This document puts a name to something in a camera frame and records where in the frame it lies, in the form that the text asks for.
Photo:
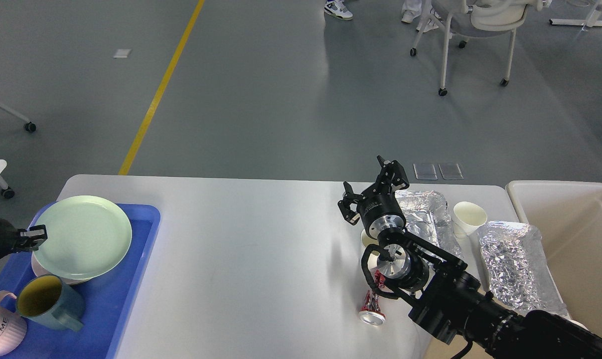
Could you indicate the pink plate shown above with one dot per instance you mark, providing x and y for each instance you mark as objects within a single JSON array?
[{"x": 39, "y": 271}]

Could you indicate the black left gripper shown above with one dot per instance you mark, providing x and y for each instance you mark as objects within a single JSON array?
[{"x": 13, "y": 240}]

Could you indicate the floor socket cover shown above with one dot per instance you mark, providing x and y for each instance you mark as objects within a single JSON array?
[
  {"x": 451, "y": 171},
  {"x": 425, "y": 171}
]

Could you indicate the white frame base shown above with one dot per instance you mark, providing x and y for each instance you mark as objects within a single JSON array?
[{"x": 592, "y": 19}]

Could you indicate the white office chair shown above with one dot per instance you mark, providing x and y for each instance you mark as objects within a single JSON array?
[{"x": 475, "y": 19}]

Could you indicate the floor socket cover right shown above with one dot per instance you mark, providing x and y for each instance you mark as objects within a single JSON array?
[{"x": 451, "y": 171}]

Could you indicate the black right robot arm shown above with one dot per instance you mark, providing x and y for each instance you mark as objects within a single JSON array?
[{"x": 444, "y": 298}]

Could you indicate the crumpled aluminium foil tray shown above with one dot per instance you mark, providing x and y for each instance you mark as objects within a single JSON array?
[{"x": 516, "y": 268}]

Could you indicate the white sneaker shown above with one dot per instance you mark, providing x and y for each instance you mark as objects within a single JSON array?
[{"x": 337, "y": 9}]

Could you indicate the teal mug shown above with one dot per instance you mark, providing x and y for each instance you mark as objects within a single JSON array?
[{"x": 50, "y": 302}]

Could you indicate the floor socket cover left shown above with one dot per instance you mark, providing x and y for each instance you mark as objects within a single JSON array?
[{"x": 425, "y": 171}]

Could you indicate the white paper cup under arm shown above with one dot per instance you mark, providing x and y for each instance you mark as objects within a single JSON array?
[{"x": 366, "y": 242}]

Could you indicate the blue plastic tray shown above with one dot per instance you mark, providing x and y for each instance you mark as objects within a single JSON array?
[{"x": 109, "y": 300}]

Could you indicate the light green plate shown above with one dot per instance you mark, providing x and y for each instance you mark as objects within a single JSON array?
[{"x": 87, "y": 237}]

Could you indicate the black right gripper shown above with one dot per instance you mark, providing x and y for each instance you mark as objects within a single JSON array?
[{"x": 378, "y": 208}]

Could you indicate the white chair leg with caster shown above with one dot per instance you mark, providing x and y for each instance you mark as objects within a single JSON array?
[{"x": 28, "y": 125}]

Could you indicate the white paper cup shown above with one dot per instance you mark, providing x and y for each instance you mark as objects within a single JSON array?
[{"x": 467, "y": 218}]

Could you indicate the beige plastic bin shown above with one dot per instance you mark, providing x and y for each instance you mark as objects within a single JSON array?
[{"x": 568, "y": 214}]

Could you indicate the crushed red soda can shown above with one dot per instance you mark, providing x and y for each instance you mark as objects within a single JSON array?
[{"x": 370, "y": 312}]

